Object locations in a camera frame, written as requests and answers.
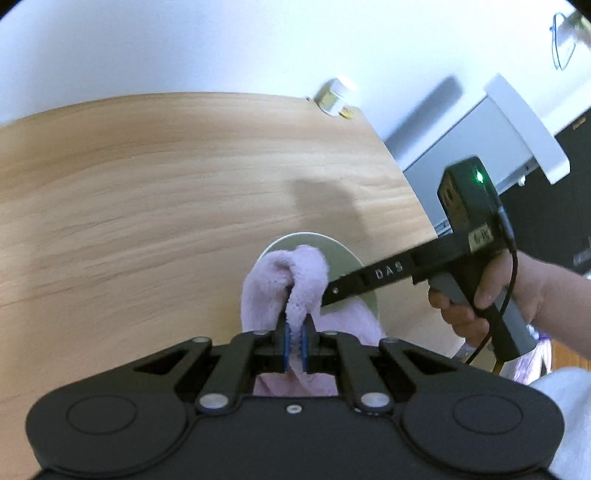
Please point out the person's white clothing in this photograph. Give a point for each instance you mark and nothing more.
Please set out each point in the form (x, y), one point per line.
(568, 415)

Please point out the person's right forearm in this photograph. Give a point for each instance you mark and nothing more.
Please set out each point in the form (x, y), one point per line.
(568, 304)

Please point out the grey cabinet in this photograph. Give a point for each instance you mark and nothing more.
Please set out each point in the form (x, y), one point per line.
(443, 143)

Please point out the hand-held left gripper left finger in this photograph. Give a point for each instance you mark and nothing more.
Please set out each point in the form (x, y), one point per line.
(287, 346)

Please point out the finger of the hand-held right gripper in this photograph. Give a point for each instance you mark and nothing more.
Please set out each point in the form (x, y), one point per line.
(369, 279)

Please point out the pale green bowl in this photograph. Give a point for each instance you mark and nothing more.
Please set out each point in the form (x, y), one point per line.
(341, 258)

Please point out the white desk top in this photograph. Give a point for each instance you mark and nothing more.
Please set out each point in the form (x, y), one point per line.
(526, 124)

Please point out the purple cloth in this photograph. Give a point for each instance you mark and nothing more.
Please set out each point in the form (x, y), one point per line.
(531, 364)

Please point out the person's right hand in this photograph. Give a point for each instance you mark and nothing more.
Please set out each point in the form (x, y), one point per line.
(491, 281)

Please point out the pink fluffy cloth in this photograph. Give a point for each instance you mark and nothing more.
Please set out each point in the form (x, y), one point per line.
(272, 277)

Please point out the small white-capped pill bottle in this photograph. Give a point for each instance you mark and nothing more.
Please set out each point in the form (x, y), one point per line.
(330, 94)

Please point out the small yellow round item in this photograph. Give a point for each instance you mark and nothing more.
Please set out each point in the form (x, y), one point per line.
(347, 112)

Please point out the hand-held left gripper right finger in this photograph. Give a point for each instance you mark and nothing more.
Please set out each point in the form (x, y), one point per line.
(305, 346)

